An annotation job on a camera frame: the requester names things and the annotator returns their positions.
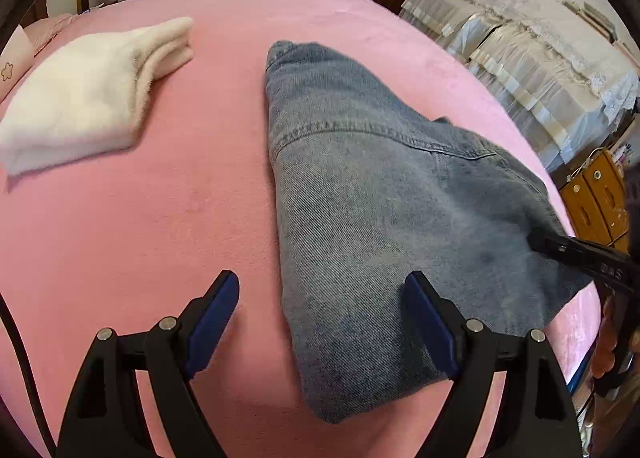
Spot white folded garment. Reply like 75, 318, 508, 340
0, 17, 195, 176

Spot pink flower print pillow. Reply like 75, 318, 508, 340
0, 23, 34, 106

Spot pink fleece bed blanket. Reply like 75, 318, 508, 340
0, 0, 601, 458

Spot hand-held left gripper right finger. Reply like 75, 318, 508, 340
404, 271, 583, 458

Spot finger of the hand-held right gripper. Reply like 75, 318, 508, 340
525, 233, 640, 290

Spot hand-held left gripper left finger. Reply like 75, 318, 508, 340
56, 269, 240, 458

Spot yellow wooden cabinet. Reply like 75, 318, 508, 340
559, 148, 632, 255

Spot blue denim jeans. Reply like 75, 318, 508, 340
265, 40, 595, 425

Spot black cable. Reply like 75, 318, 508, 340
0, 291, 57, 458

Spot pink ruffled pillow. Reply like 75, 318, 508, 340
22, 13, 77, 56

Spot person's right hand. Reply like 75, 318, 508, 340
592, 297, 622, 380

